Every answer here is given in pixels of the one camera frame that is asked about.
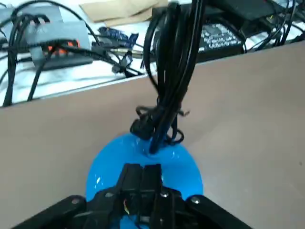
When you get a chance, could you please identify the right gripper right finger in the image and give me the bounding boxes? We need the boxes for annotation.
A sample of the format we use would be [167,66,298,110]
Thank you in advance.
[140,163,254,229]

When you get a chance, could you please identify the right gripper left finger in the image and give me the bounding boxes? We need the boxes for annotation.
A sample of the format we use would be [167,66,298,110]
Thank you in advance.
[11,163,144,229]

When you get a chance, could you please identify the blue desk lamp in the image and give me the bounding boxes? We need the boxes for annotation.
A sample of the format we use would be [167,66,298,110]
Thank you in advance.
[85,0,206,229]

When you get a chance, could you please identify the blue white packet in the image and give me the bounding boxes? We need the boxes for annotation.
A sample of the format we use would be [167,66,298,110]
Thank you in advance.
[97,26,139,49]

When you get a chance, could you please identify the black power adapter white print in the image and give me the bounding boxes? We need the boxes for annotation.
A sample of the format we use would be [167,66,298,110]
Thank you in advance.
[197,22,246,63]

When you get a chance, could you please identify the grey power supply orange plugs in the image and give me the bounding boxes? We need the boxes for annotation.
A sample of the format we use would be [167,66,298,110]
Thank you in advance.
[24,5,94,70]

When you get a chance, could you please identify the brown paper sheet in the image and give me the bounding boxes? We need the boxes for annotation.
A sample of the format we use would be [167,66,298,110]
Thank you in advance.
[78,0,169,27]

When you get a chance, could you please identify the black lamp cord bundle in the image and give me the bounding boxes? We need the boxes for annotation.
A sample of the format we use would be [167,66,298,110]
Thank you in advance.
[129,1,192,146]

